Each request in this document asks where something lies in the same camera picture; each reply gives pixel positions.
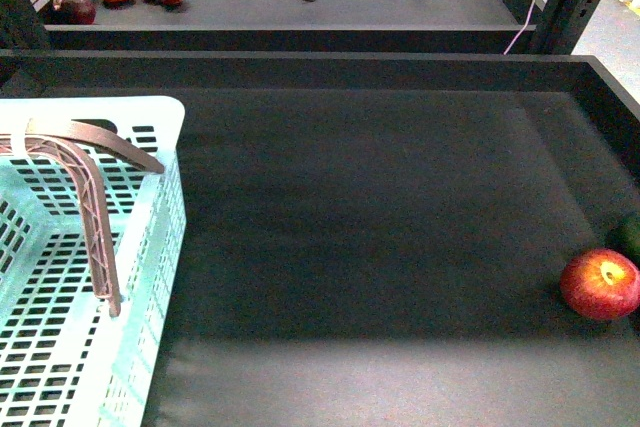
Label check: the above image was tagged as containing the red yellow apple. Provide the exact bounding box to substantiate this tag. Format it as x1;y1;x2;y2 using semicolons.
559;248;639;321

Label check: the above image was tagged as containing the light blue plastic basket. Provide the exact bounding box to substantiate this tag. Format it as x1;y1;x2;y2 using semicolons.
1;96;186;426

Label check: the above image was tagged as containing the black front tray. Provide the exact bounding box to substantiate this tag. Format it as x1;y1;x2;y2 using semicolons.
1;52;639;426

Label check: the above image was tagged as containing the black tray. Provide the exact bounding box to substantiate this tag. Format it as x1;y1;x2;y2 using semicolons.
1;52;639;426
32;0;544;54

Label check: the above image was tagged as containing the black rear tray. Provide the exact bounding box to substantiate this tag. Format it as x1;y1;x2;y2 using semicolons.
32;0;544;54

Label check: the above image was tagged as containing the green avocado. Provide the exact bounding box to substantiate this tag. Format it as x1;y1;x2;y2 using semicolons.
606;213;640;266

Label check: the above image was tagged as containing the dark purple fruit front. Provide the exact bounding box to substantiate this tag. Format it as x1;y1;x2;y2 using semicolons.
52;0;96;25

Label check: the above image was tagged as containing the brown basket handle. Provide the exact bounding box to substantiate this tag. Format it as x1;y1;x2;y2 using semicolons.
1;117;164;317

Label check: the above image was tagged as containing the white pink cable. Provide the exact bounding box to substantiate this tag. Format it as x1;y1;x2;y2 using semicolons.
502;0;560;56

